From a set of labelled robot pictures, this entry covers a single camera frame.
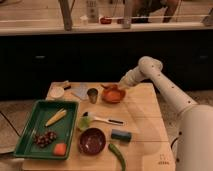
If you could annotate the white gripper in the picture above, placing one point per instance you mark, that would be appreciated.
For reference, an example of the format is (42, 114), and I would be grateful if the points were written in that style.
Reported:
(130, 79)

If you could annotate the green plastic tray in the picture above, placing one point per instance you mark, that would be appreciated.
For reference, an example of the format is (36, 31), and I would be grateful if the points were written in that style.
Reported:
(41, 112)

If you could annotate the grey folded cloth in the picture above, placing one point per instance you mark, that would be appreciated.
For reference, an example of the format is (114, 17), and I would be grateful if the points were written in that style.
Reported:
(80, 91)

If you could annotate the red object on shelf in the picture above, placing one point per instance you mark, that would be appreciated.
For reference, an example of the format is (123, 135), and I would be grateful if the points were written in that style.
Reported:
(104, 20)

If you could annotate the white round lid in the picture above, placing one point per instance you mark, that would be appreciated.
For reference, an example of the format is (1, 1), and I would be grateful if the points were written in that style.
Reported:
(57, 92)

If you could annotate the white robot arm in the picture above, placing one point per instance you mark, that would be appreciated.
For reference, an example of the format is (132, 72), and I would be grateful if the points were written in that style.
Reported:
(195, 142)

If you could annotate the dark maroon bowl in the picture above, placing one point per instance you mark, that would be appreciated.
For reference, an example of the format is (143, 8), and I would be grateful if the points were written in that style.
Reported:
(92, 141)

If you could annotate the white box on shelf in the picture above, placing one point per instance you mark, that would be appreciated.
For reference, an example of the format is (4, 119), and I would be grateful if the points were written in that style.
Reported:
(92, 11)

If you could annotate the yellow corn cob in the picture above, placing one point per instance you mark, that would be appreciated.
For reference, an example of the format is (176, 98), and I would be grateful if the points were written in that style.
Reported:
(56, 117)

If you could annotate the metal cup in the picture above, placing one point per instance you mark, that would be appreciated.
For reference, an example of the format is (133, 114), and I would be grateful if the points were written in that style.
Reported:
(92, 95)

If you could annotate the dark grape bunch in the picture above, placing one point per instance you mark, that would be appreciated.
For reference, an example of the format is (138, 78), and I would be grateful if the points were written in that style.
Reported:
(45, 139)

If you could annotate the orange carrot block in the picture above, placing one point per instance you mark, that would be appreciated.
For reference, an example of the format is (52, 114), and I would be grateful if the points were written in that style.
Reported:
(60, 149)

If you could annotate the orange red bowl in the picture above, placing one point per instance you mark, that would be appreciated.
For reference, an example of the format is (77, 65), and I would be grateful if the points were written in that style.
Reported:
(112, 94)

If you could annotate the green lettuce piece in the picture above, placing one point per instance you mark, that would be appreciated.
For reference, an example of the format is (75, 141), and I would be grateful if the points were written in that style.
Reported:
(84, 123)

